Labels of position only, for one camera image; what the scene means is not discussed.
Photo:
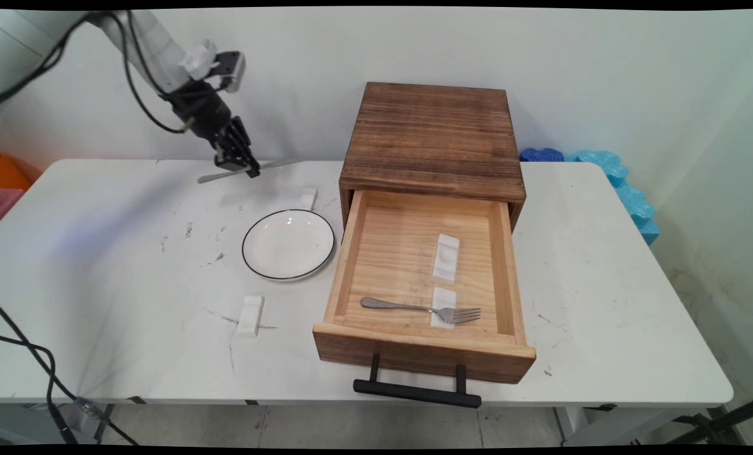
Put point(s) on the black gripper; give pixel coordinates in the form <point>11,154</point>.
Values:
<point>204,112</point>

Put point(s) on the silver table knife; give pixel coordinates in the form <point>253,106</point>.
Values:
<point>218,175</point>

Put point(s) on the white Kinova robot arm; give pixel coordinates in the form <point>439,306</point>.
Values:
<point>155,50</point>

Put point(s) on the small white cutlery rest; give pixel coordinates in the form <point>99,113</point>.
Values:
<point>308,198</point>

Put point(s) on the white plate with black rim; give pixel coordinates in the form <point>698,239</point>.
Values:
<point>287,245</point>

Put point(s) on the large white cutlery rest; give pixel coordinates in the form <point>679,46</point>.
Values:
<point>250,314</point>

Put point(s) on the light wooden drawer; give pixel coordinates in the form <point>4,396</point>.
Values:
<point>401,253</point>

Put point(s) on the dark wooden drawer cabinet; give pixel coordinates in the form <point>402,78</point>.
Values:
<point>433,136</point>

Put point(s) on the silver fork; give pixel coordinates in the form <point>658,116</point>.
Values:
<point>401,307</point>

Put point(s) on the orange object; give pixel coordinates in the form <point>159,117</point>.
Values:
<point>6,172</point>

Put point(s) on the white cutlery rest with dent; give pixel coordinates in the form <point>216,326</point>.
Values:
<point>446,256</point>

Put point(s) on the pink object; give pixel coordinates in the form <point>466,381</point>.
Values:
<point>2,202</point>

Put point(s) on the flat white cutlery rest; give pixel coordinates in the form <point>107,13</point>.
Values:
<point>442,300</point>

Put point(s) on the dark blue foam piece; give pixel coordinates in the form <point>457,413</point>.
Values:
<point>540,155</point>

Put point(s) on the light blue foam piece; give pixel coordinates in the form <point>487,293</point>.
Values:
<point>629,196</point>

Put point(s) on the white table leg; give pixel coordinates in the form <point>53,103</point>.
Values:
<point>569,423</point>

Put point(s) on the black stand legs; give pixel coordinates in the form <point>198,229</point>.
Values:
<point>724,418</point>

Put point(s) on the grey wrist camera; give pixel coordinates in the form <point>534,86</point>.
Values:
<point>231,66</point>

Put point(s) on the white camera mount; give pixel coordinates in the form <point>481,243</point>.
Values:
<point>199,60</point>

